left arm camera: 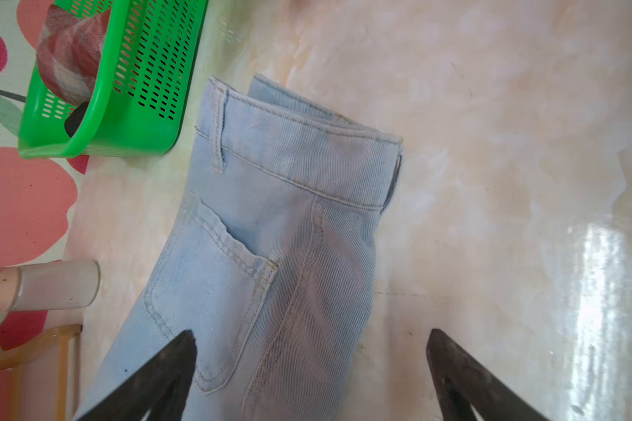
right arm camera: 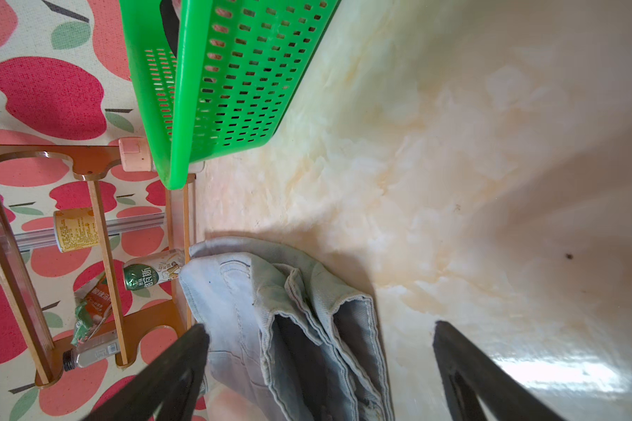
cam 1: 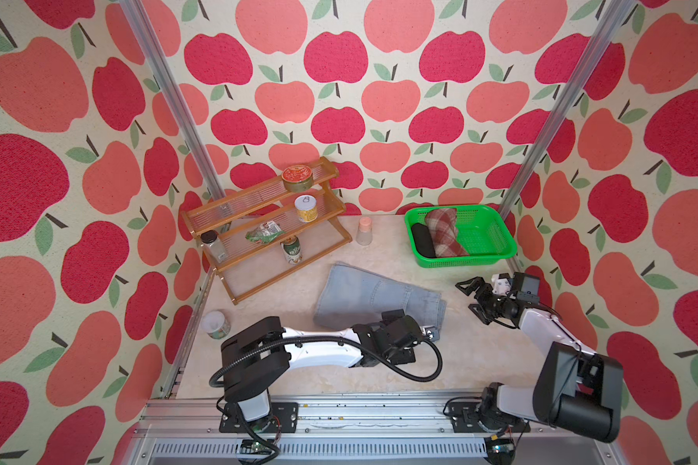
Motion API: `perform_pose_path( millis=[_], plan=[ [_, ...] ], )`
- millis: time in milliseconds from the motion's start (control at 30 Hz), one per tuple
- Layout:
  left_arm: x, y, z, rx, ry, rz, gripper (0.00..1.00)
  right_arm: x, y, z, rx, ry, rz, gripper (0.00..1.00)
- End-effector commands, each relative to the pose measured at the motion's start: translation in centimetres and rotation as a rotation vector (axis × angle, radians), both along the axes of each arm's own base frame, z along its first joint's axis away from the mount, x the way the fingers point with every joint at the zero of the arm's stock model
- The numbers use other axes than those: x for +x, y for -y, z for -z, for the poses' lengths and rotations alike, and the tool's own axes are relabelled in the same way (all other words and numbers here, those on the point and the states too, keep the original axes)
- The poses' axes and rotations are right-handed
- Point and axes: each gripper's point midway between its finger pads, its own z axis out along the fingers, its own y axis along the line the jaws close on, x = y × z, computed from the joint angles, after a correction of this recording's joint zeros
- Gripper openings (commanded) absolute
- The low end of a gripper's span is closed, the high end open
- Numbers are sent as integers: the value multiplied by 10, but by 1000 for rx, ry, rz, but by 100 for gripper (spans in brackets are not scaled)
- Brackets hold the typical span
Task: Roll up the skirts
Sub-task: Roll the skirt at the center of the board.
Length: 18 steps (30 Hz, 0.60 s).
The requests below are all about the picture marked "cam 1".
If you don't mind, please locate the light denim skirt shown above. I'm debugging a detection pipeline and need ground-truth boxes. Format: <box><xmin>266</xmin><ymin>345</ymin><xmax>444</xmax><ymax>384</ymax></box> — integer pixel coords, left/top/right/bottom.
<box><xmin>313</xmin><ymin>263</ymin><xmax>447</xmax><ymax>342</ymax></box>

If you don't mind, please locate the green plastic basket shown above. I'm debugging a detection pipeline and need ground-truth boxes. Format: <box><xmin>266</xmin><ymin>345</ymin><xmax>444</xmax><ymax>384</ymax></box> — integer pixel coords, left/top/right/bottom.
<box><xmin>404</xmin><ymin>205</ymin><xmax>517</xmax><ymax>269</ymax></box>

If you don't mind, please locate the black skirt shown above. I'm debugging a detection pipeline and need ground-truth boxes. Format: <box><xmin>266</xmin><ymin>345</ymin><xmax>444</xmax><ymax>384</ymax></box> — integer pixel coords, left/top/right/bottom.
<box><xmin>411</xmin><ymin>223</ymin><xmax>436</xmax><ymax>259</ymax></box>

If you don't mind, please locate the red plaid skirt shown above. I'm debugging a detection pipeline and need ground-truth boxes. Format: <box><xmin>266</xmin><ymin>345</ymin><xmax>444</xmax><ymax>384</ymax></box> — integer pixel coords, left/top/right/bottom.
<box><xmin>425</xmin><ymin>208</ymin><xmax>468</xmax><ymax>259</ymax></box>

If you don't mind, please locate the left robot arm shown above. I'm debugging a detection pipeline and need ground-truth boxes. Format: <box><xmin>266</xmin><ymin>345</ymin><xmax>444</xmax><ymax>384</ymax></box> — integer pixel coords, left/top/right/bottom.
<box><xmin>209</xmin><ymin>310</ymin><xmax>443</xmax><ymax>422</ymax></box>

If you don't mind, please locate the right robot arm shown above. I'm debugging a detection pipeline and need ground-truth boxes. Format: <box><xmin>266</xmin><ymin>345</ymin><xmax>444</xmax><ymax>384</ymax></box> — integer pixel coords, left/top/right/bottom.
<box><xmin>456</xmin><ymin>272</ymin><xmax>624</xmax><ymax>444</ymax></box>

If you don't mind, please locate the pink-cap clear bottle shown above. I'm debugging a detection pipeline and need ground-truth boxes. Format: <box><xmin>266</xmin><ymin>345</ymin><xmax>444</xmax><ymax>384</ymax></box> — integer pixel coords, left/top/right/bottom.
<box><xmin>356</xmin><ymin>217</ymin><xmax>372</xmax><ymax>246</ymax></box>

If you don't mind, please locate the green snack packet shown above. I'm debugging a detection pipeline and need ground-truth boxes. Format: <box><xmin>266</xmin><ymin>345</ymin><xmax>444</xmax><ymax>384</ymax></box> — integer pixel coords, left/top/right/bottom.
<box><xmin>245</xmin><ymin>220</ymin><xmax>284</xmax><ymax>244</ymax></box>

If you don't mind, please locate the wooden two-tier shelf rack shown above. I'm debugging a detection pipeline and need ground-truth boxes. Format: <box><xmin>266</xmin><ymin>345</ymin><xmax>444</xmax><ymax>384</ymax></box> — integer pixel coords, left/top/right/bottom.
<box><xmin>182</xmin><ymin>157</ymin><xmax>352</xmax><ymax>304</ymax></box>

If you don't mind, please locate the white small cup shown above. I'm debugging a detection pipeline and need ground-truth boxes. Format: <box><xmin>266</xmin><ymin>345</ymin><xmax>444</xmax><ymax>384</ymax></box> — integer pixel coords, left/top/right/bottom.
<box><xmin>200</xmin><ymin>310</ymin><xmax>231</xmax><ymax>340</ymax></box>

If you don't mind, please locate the red-lid tin can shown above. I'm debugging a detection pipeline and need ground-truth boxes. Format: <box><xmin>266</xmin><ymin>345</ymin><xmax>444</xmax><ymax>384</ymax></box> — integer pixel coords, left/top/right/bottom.
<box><xmin>281</xmin><ymin>164</ymin><xmax>314</xmax><ymax>193</ymax></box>

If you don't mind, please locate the black-cap spice jar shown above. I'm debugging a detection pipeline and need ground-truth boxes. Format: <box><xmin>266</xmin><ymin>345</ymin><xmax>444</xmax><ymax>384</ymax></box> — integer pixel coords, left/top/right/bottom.
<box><xmin>201</xmin><ymin>230</ymin><xmax>228</xmax><ymax>264</ymax></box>

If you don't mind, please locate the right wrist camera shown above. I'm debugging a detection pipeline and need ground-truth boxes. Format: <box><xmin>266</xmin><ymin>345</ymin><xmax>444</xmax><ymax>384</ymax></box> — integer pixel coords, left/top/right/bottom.
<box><xmin>491</xmin><ymin>273</ymin><xmax>512</xmax><ymax>296</ymax></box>

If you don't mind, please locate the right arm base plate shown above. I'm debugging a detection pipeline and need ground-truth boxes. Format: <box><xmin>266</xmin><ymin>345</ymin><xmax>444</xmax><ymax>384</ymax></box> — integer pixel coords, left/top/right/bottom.
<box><xmin>442</xmin><ymin>396</ymin><xmax>531</xmax><ymax>435</ymax></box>

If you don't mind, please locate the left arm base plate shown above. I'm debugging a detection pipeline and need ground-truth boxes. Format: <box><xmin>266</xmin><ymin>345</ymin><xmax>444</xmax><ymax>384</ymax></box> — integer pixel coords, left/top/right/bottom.
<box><xmin>219</xmin><ymin>402</ymin><xmax>299</xmax><ymax>434</ymax></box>

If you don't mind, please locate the left aluminium corner post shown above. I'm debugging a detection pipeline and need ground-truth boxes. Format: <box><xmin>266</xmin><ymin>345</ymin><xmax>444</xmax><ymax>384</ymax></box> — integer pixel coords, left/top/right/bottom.
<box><xmin>120</xmin><ymin>0</ymin><xmax>224</xmax><ymax>200</ymax></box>

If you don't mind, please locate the aluminium corner post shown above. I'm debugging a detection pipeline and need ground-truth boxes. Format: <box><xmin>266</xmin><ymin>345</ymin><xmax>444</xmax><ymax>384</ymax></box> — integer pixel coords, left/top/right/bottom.
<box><xmin>120</xmin><ymin>0</ymin><xmax>224</xmax><ymax>200</ymax></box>
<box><xmin>496</xmin><ymin>0</ymin><xmax>641</xmax><ymax>216</ymax></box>

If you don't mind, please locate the right aluminium corner post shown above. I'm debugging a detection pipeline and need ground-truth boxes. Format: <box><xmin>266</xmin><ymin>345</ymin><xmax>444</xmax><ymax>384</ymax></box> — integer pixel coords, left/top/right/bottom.
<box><xmin>496</xmin><ymin>0</ymin><xmax>641</xmax><ymax>216</ymax></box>

